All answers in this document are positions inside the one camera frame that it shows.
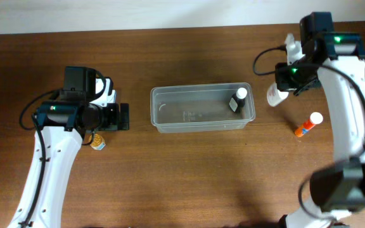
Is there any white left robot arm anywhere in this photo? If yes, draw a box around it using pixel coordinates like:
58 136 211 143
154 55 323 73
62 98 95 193
9 101 129 227

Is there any white spray bottle clear cap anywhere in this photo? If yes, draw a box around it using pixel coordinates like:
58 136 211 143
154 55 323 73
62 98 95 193
266 82 289 107

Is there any tiger balm jar gold lid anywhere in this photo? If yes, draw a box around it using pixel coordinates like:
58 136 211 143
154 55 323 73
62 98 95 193
89 134 106 151

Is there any dark bottle white cap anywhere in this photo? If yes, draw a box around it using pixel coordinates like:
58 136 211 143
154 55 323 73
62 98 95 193
229 87 247 113

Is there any orange tube white cap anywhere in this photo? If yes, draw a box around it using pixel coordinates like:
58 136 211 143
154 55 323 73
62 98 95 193
294 112 323 137

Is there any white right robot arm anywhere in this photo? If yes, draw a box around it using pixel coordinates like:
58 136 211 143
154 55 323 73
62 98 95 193
275 31 365 227

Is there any clear plastic container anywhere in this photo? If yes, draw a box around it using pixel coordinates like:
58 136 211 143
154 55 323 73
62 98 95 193
150 82 256 133

